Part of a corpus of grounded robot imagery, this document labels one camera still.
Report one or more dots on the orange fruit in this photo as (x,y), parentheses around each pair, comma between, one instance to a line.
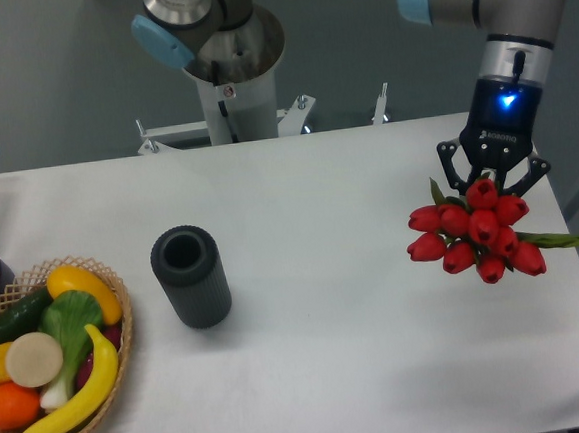
(19,406)

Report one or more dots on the beige round disc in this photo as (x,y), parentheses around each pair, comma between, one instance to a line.
(34,360)

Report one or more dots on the green cucumber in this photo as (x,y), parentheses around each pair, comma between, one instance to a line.
(24,315)

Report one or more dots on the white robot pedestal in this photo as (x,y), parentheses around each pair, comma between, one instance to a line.
(234,76)

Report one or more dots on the white metal frame bracket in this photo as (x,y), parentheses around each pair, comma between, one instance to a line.
(290,122)

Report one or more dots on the woven wicker basket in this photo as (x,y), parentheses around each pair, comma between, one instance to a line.
(32,279)

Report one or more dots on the red tulip bouquet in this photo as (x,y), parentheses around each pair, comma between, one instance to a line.
(477,230)

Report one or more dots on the purple red vegetable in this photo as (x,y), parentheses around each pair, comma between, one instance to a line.
(113,334)

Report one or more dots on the yellow banana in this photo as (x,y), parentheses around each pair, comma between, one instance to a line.
(92,395)

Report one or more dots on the green bok choy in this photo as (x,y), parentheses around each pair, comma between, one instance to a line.
(65,320)

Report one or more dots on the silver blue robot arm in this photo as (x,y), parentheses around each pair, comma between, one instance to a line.
(521,36)

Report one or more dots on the dark grey ribbed vase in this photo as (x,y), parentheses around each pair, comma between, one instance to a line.
(188,266)

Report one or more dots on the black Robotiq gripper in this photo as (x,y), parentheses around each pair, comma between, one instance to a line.
(497,137)

